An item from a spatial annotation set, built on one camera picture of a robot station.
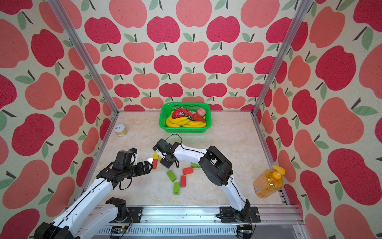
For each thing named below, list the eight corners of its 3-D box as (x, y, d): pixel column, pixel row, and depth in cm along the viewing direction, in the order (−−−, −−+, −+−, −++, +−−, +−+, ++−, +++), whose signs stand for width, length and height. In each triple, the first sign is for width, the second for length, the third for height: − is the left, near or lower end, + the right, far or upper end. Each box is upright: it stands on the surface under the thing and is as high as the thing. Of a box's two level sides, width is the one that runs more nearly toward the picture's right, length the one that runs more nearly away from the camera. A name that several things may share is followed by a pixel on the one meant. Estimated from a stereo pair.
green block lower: (173, 194, 82) (173, 193, 81) (174, 183, 86) (173, 182, 85) (179, 194, 82) (179, 193, 81) (179, 183, 86) (179, 182, 85)
